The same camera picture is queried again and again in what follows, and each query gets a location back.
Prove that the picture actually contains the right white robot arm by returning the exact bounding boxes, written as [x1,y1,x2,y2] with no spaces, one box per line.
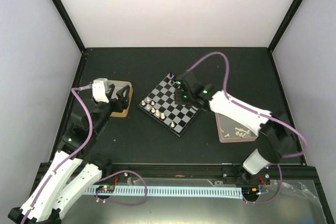
[173,71,295,184]

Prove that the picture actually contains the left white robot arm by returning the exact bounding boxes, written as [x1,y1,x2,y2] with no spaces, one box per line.
[8,78,133,223]

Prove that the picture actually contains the pink tray with pieces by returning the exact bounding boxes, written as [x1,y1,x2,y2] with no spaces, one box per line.
[215,113,257,143]

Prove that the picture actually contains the white pieces in pink tray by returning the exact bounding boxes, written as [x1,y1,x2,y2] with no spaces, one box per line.
[220,127,251,138]

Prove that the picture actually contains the gold metal tin tray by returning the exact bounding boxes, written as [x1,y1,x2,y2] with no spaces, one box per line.
[107,80,133,118]

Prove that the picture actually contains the black and white chessboard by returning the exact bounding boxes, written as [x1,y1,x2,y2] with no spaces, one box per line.
[137,73,200,137]

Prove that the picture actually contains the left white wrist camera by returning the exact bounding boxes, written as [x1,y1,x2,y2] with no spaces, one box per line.
[92,78,110,103]

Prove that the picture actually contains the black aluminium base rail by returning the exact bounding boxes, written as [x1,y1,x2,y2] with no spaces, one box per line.
[103,164,270,185]

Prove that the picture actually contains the light blue slotted cable duct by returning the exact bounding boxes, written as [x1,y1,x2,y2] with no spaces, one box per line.
[83,185,243,199]

